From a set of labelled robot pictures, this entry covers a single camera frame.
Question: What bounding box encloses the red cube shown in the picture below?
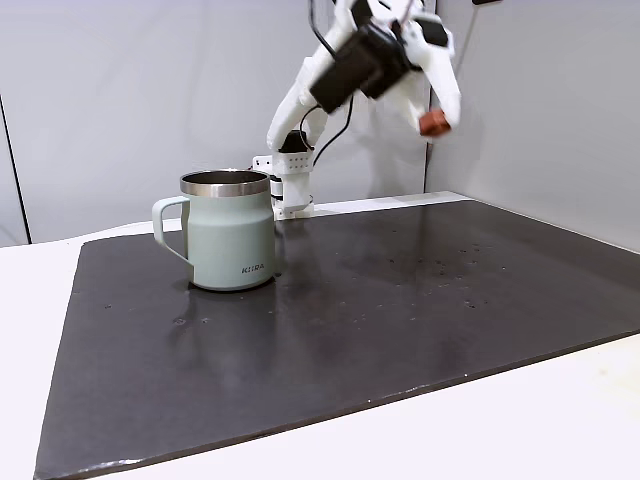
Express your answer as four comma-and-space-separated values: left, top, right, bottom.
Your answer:
418, 109, 452, 138

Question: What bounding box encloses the pale green metal-rimmed cup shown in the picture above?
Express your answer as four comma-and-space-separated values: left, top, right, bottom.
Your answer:
151, 170, 277, 293

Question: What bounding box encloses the dark grey table mat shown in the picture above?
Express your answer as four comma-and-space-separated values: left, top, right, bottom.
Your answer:
33, 198, 640, 480

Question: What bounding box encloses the black camera box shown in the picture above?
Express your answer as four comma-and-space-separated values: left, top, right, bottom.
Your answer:
308, 24, 409, 115

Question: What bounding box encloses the black cable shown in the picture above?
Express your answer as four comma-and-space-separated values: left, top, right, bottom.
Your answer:
307, 0, 343, 60
310, 93, 355, 164

